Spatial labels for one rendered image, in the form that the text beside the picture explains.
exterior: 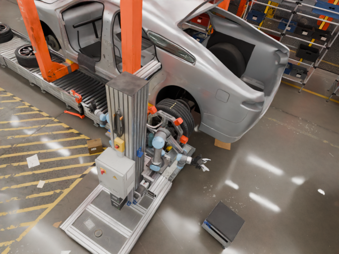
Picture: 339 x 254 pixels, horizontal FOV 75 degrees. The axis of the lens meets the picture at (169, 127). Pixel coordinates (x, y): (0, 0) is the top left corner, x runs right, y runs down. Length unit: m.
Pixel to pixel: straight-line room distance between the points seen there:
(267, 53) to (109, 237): 3.74
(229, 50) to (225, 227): 2.91
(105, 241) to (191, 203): 1.29
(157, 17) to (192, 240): 3.00
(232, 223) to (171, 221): 0.81
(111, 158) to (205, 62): 1.57
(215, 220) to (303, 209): 1.63
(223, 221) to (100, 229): 1.52
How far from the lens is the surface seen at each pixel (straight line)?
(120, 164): 2.24
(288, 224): 3.94
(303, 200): 4.30
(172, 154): 3.61
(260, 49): 4.38
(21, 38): 6.90
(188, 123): 2.98
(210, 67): 2.82
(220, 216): 3.12
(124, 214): 3.11
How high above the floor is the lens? 3.08
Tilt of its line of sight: 45 degrees down
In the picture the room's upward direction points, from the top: 10 degrees clockwise
